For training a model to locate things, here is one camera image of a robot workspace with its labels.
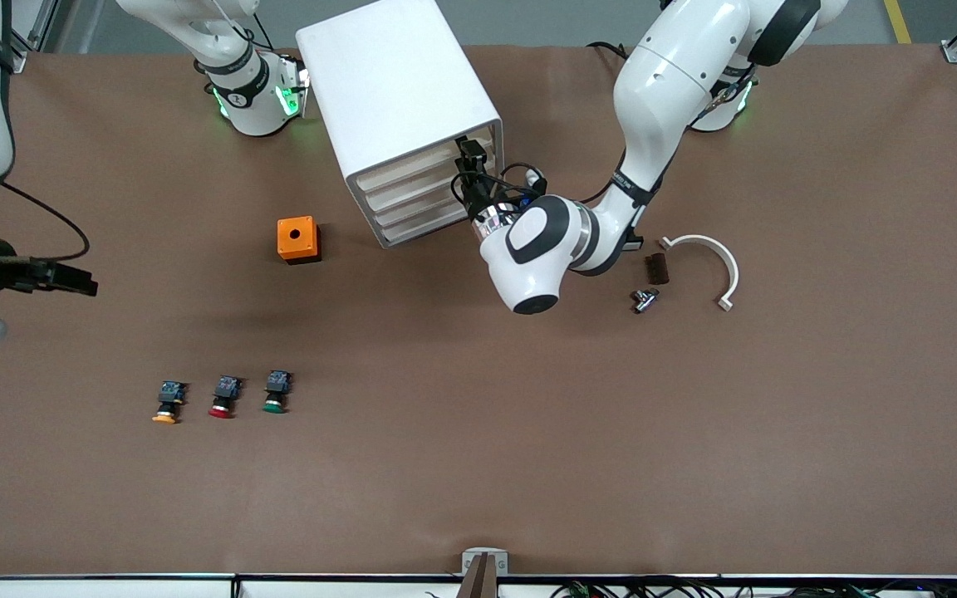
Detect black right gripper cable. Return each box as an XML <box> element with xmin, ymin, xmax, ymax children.
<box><xmin>0</xmin><ymin>181</ymin><xmax>91</xmax><ymax>263</ymax></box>

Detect brown camera post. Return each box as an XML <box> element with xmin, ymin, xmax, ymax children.
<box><xmin>456</xmin><ymin>552</ymin><xmax>498</xmax><ymax>598</ymax></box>

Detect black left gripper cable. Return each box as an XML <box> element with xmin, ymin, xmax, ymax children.
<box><xmin>485</xmin><ymin>162</ymin><xmax>547</xmax><ymax>208</ymax></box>

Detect green push button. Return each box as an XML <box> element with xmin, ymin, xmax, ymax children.
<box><xmin>263</xmin><ymin>370</ymin><xmax>292</xmax><ymax>414</ymax></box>

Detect white drawer cabinet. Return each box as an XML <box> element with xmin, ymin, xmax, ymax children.
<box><xmin>296</xmin><ymin>0</ymin><xmax>504</xmax><ymax>250</ymax></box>

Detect white table frame rail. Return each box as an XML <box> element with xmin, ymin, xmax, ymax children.
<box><xmin>0</xmin><ymin>573</ymin><xmax>957</xmax><ymax>598</ymax></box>

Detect orange button enclosure box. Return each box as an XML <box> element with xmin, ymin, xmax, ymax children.
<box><xmin>277</xmin><ymin>216</ymin><xmax>321</xmax><ymax>265</ymax></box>

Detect yellow push button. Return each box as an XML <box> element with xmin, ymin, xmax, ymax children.
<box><xmin>152</xmin><ymin>380</ymin><xmax>189</xmax><ymax>424</ymax></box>

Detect red push button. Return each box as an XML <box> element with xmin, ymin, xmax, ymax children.
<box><xmin>209</xmin><ymin>375</ymin><xmax>244</xmax><ymax>419</ymax></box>

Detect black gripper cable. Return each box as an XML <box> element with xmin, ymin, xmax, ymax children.
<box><xmin>0</xmin><ymin>181</ymin><xmax>91</xmax><ymax>263</ymax></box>
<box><xmin>485</xmin><ymin>162</ymin><xmax>547</xmax><ymax>208</ymax></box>

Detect white half-ring pipe clamp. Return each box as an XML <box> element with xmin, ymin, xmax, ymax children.
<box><xmin>659</xmin><ymin>235</ymin><xmax>739</xmax><ymax>312</ymax></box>

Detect grey metal bracket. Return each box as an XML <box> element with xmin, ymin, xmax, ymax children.
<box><xmin>462</xmin><ymin>548</ymin><xmax>509</xmax><ymax>576</ymax></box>

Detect tangled black cables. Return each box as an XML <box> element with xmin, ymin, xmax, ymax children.
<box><xmin>425</xmin><ymin>577</ymin><xmax>957</xmax><ymax>598</ymax></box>

